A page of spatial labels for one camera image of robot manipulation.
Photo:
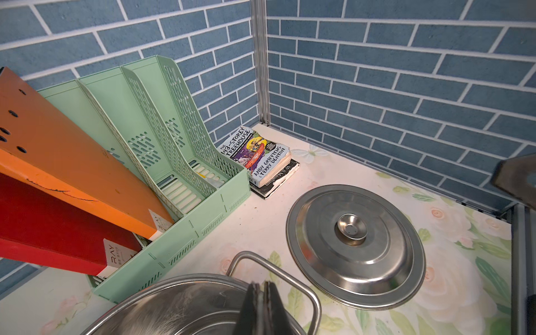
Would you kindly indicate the stainless steel pot lid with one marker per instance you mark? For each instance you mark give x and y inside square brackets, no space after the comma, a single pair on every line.
[356,247]

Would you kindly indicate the red file folder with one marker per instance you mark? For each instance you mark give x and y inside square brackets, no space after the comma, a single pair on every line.
[43,230]

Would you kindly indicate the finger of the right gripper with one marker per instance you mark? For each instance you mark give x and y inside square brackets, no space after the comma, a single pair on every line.
[514,176]

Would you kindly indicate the dark book underneath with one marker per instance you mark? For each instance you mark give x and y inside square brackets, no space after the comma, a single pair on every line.
[277,181]

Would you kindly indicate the treehouse paperback book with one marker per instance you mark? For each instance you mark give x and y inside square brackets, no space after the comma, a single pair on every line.
[262,158]

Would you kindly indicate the right aluminium corner post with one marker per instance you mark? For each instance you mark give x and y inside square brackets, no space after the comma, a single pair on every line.
[260,55]

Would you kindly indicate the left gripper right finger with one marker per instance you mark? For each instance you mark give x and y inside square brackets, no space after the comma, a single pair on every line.
[274,317]

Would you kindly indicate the floral table mat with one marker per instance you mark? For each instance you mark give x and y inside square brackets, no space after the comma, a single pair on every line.
[466,287]

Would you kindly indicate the stainless steel stock pot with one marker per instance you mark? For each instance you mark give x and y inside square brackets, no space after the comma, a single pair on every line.
[196,304]

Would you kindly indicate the green plastic file organizer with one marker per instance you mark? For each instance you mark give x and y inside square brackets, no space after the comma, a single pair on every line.
[143,114]

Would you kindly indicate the orange file folder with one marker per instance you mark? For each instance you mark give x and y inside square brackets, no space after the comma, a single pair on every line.
[43,148]

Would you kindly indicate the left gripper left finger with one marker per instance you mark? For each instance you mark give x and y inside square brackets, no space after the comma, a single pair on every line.
[250,321]

